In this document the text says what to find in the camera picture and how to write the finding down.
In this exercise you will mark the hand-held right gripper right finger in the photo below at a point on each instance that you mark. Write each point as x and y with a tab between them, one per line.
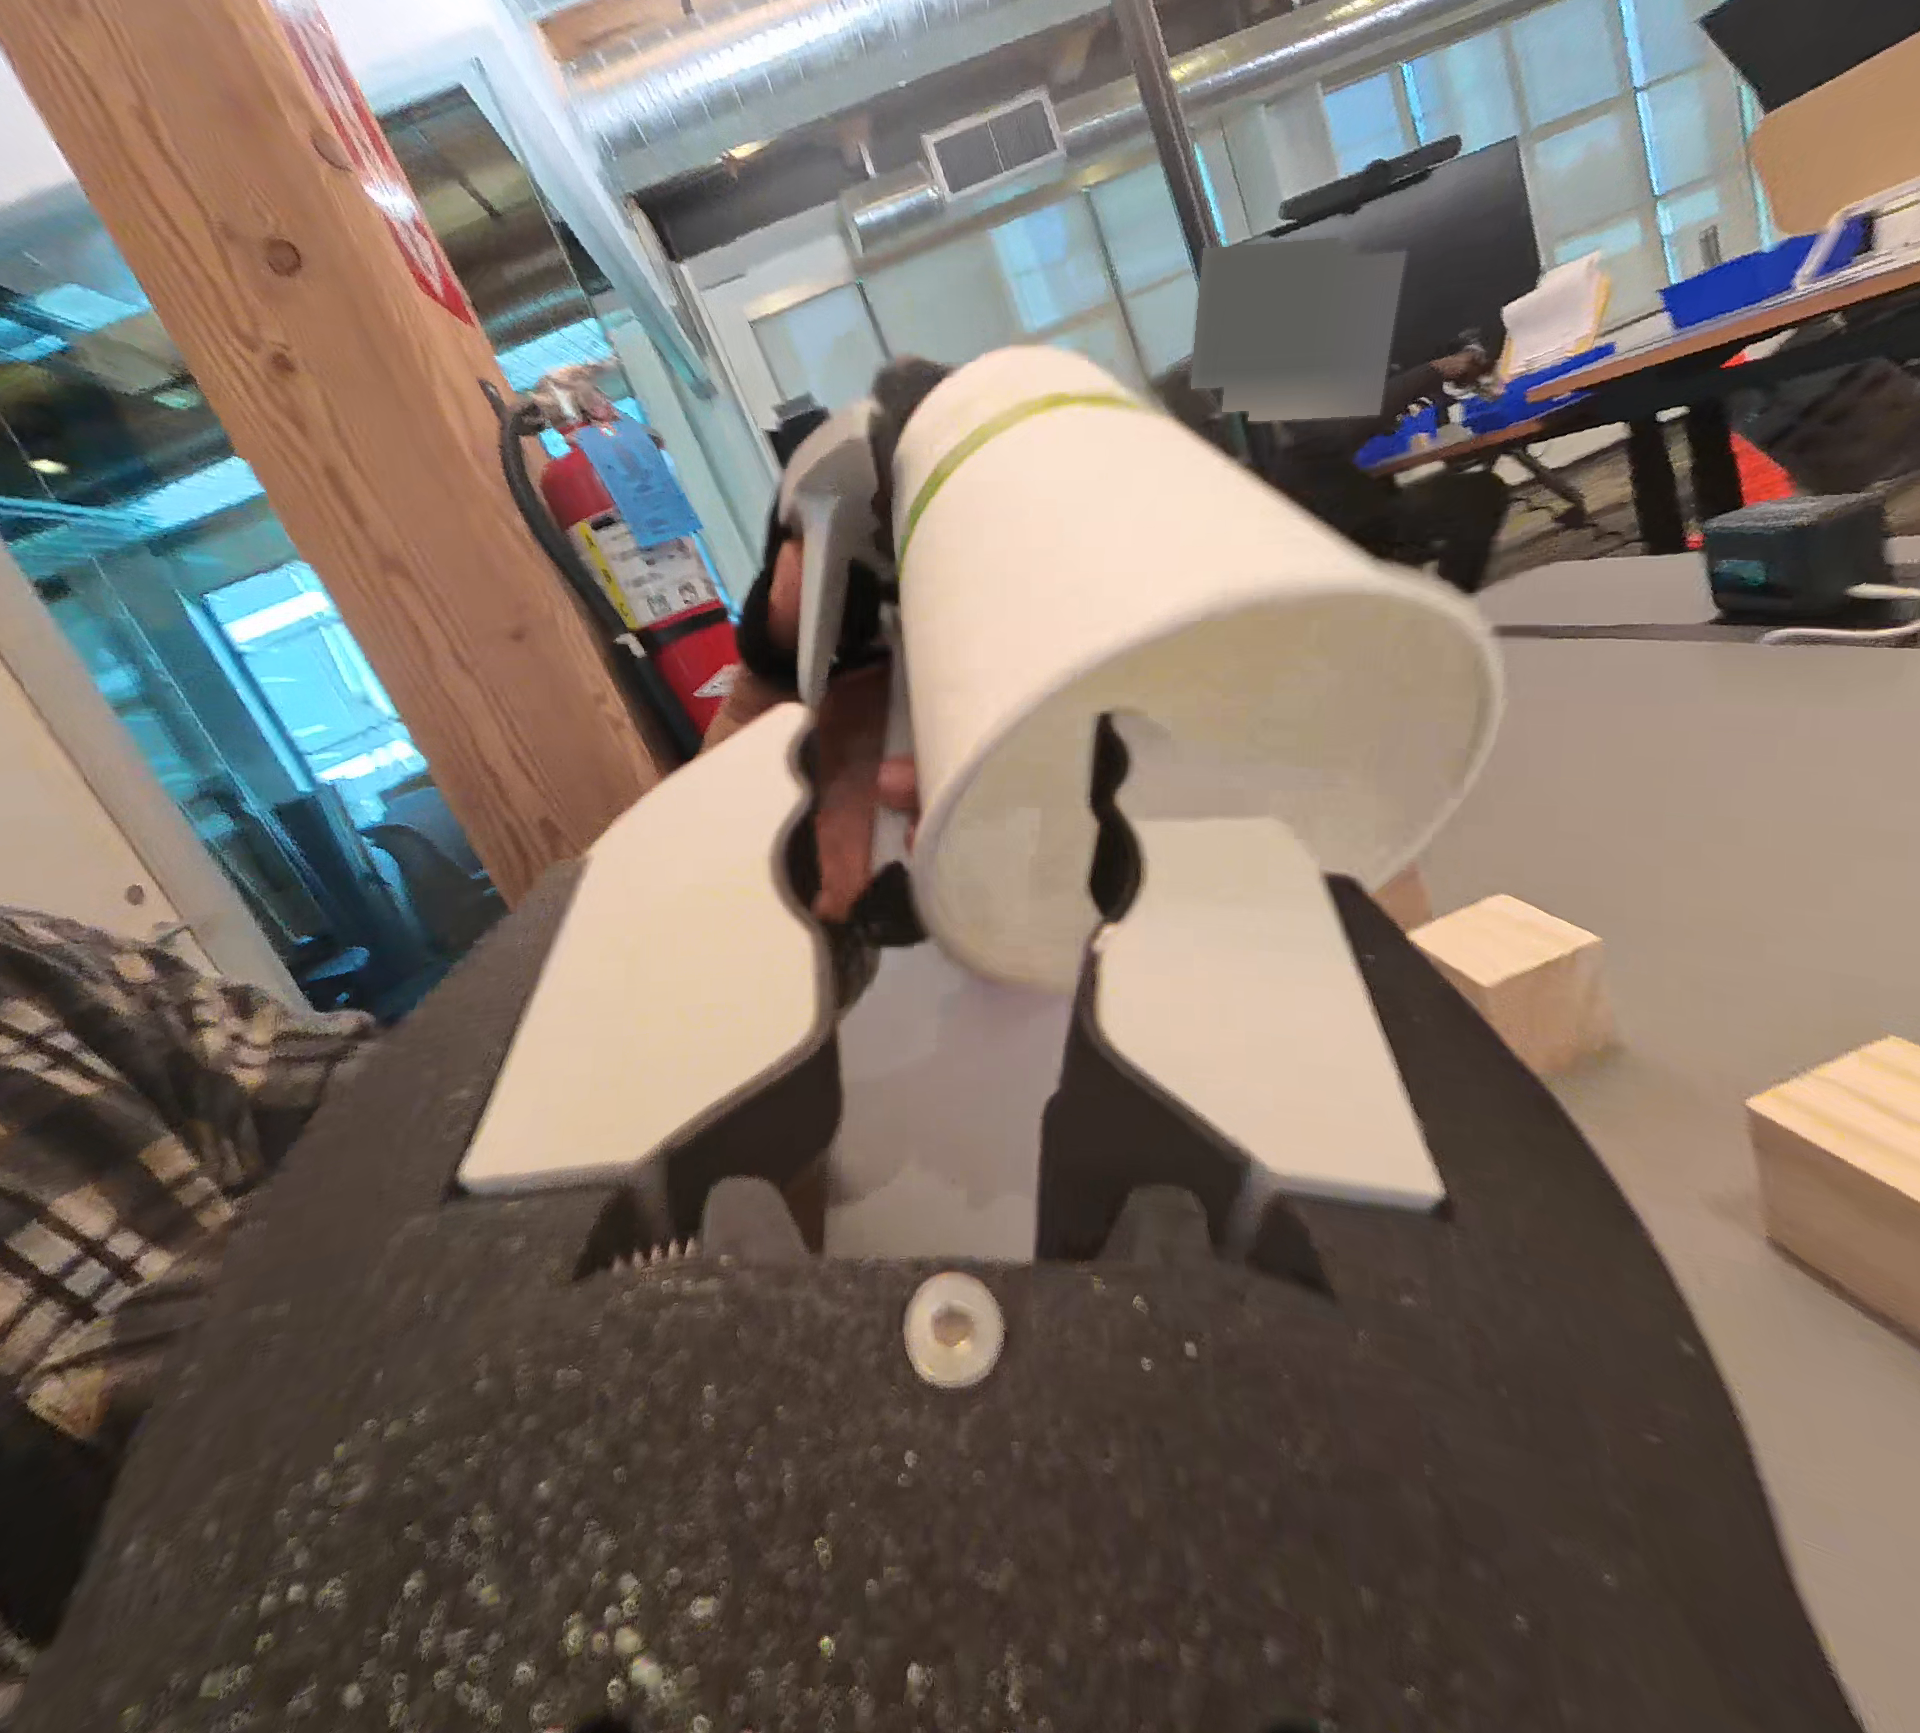
1260	1012

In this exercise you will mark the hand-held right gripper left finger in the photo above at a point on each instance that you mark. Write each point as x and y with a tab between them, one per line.
659	969

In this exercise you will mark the black monitor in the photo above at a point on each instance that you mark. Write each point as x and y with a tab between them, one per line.
1473	263

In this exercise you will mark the red pillar sign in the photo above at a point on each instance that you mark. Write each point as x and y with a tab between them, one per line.
358	111

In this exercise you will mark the blue plastic tray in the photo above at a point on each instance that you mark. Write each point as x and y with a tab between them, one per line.
1757	289
1559	365

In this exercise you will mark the black webcam bar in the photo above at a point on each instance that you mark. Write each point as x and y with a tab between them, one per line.
1372	181

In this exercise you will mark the wooden-top desk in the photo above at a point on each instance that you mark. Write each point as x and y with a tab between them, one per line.
1725	332

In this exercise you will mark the wooden pillar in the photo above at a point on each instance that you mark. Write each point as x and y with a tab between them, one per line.
301	411

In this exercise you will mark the white paper cup green band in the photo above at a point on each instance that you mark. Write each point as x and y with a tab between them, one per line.
1174	563

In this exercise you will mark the red fire extinguisher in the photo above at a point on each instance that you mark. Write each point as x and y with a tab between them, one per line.
676	622

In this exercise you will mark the orange traffic cone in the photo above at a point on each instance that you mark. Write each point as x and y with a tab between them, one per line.
1779	478

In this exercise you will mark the person's left forearm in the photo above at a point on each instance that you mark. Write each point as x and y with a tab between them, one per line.
150	1134

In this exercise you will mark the person's left hand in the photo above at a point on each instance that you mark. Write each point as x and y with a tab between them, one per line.
862	773

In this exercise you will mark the white air vent grille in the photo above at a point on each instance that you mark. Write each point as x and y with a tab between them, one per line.
993	146

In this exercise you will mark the cardboard box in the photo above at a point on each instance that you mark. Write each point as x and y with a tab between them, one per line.
1844	155

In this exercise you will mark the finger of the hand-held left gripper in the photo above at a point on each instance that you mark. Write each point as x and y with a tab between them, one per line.
838	519

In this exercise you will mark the white paper stack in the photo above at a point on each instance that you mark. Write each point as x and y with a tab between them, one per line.
1559	312

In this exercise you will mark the blue extinguisher tag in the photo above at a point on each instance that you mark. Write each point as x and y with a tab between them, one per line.
634	485

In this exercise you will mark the black battery charger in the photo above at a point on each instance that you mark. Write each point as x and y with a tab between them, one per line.
1791	553

